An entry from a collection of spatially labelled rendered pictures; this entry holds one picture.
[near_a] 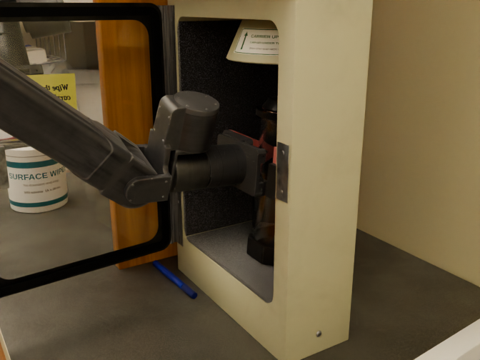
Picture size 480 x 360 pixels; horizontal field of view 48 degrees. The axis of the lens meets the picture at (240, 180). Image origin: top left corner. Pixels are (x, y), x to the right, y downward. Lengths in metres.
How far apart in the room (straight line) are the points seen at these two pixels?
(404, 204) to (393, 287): 0.21
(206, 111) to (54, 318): 0.41
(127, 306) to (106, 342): 0.10
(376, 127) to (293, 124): 0.52
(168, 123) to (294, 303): 0.27
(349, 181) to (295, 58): 0.18
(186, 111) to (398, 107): 0.54
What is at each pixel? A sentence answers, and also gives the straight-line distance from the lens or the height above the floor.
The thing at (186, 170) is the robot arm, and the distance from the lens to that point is 0.67.
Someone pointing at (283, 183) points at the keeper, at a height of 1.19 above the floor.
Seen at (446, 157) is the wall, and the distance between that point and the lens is 1.01.
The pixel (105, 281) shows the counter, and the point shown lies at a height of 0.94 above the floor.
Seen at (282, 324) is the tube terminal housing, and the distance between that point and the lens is 0.71.
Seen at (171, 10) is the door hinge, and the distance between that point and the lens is 0.85.
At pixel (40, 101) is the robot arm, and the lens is 0.56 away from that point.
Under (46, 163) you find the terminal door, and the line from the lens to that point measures 0.80.
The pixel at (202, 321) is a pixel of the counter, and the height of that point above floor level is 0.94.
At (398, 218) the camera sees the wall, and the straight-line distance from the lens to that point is 1.11.
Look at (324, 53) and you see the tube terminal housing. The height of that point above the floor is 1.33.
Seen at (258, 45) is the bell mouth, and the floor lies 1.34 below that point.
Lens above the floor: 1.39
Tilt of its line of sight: 18 degrees down
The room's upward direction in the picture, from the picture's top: straight up
